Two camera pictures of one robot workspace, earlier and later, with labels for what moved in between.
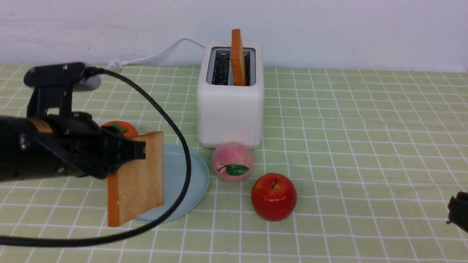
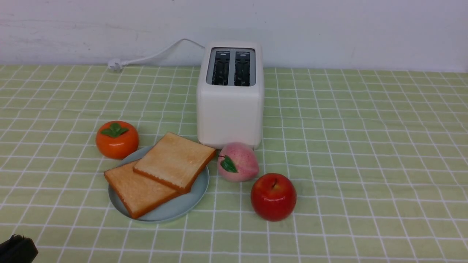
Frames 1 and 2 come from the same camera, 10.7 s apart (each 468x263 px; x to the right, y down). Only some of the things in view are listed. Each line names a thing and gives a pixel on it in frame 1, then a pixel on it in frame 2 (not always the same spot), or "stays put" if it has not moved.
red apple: (274, 197) stays put
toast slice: (237, 58) -> (176, 163)
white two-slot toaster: (226, 113) stays put
